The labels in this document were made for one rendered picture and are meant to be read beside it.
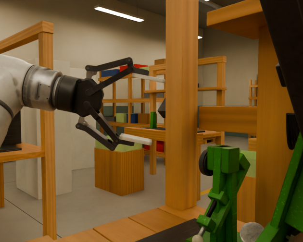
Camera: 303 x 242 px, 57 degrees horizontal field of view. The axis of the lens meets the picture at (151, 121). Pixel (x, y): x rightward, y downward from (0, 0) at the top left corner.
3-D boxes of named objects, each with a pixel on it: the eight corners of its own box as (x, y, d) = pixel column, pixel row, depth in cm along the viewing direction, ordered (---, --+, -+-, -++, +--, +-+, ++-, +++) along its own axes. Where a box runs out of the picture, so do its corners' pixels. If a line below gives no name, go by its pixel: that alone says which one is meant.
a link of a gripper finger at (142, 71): (125, 71, 59) (127, 56, 59) (148, 76, 60) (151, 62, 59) (124, 71, 58) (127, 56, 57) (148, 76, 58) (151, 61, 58)
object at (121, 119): (165, 166, 586) (165, 56, 573) (97, 151, 761) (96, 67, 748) (181, 162, 624) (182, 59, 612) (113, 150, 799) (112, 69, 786)
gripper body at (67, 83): (49, 114, 56) (95, 123, 57) (56, 72, 55) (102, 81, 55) (61, 108, 64) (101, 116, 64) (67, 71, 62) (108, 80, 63)
